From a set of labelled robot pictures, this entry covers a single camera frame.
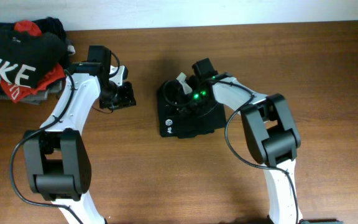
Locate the black Sydrogen t-shirt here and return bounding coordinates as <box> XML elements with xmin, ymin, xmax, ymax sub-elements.
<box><xmin>157</xmin><ymin>81</ymin><xmax>226</xmax><ymax>139</ymax></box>

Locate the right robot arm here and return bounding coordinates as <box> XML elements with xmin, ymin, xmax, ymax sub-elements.
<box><xmin>157</xmin><ymin>58</ymin><xmax>303</xmax><ymax>223</ymax></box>

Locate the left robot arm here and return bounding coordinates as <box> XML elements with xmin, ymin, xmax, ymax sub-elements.
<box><xmin>18</xmin><ymin>45</ymin><xmax>136</xmax><ymax>223</ymax></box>

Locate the grey folded t-shirt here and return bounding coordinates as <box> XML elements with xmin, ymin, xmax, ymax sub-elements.
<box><xmin>0</xmin><ymin>39</ymin><xmax>76</xmax><ymax>106</ymax></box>

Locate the red folded t-shirt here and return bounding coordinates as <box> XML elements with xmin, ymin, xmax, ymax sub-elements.
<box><xmin>0</xmin><ymin>21</ymin><xmax>65</xmax><ymax>103</ymax></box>

